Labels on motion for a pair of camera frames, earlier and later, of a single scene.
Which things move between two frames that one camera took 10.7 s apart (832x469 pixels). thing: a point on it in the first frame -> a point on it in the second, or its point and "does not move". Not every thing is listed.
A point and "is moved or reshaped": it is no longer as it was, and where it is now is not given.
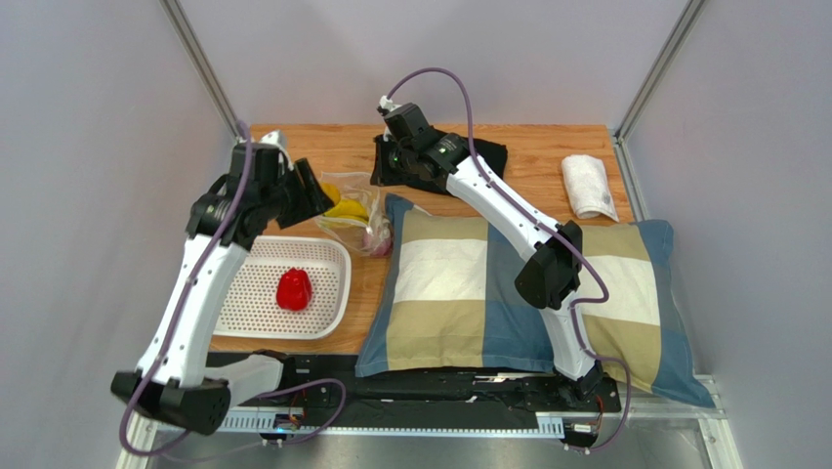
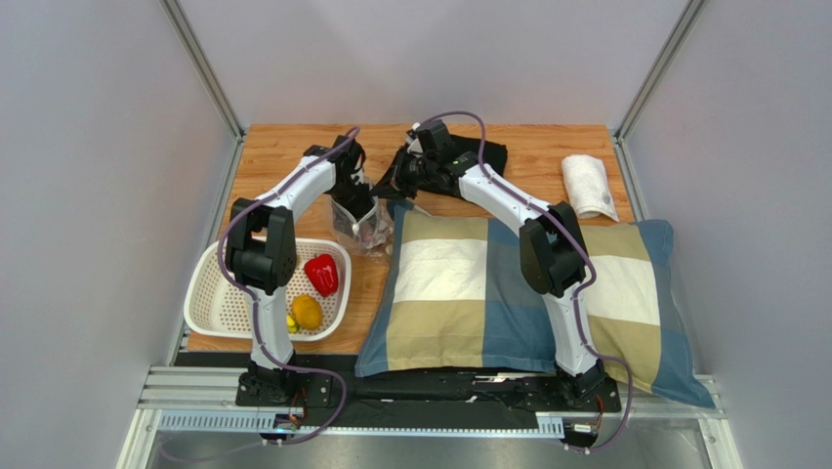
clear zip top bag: [356, 218] does not move
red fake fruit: [294, 289] -> [322, 272]
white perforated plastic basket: [288, 287] does not move
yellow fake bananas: [345, 207] is moved or reshaped
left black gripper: [312, 200] -> [366, 203]
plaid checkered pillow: [445, 299] does not move
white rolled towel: [587, 186] does not move
